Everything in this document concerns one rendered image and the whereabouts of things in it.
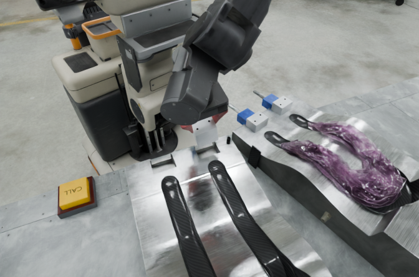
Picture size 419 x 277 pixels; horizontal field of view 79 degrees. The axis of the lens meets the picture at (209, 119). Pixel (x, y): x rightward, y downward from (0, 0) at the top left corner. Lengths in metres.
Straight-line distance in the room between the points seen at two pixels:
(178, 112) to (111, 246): 0.37
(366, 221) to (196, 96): 0.43
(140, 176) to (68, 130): 1.60
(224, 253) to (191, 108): 0.26
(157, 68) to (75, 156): 1.19
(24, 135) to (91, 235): 1.70
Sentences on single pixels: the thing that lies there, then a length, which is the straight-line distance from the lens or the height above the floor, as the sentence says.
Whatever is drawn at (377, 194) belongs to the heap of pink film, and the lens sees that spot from 0.64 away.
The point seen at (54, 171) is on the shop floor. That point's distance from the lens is 1.93.
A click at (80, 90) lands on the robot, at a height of 0.76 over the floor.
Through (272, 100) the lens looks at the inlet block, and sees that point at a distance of 0.80.
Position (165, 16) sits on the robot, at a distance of 0.80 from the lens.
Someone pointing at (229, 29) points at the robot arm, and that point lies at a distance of 0.35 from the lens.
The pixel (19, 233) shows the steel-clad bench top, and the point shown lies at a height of 0.80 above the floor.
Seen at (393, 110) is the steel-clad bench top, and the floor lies 0.80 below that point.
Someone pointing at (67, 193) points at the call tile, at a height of 0.84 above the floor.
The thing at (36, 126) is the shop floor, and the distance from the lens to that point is 2.31.
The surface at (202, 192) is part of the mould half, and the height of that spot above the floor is 0.89.
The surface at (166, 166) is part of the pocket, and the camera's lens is 0.62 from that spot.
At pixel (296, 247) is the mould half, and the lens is 0.48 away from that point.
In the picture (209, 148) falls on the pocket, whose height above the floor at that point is 0.87.
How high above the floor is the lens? 1.36
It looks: 44 degrees down
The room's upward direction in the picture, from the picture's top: straight up
